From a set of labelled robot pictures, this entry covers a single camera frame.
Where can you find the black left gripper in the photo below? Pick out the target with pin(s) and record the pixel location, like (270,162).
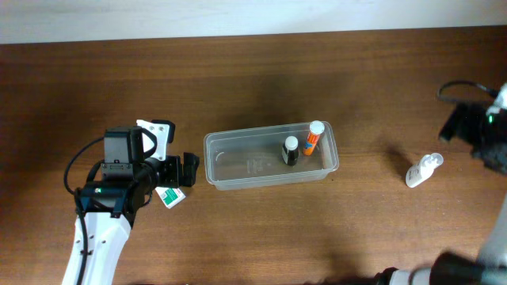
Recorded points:
(173,171)

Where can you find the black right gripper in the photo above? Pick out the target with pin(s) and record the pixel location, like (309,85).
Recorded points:
(451,126)

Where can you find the white Panadol medicine box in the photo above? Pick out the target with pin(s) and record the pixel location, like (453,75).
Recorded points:
(170,196)

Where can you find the white spray bottle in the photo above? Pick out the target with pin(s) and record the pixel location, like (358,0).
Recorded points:
(423,170)

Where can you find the dark bottle with white cap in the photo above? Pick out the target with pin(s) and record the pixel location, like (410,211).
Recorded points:
(290,150)

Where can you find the orange tube with white cap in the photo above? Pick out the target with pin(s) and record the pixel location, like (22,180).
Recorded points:
(316,128)

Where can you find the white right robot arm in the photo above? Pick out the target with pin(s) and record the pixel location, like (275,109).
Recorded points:
(450,268)

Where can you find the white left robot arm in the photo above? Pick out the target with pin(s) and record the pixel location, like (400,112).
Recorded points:
(106,212)

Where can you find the clear plastic container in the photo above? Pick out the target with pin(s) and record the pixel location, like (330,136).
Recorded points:
(253,157)

